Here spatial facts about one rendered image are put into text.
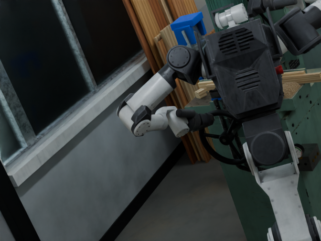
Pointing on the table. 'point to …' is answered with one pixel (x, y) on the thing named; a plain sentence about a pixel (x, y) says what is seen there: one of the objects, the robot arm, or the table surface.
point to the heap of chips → (290, 89)
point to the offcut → (200, 93)
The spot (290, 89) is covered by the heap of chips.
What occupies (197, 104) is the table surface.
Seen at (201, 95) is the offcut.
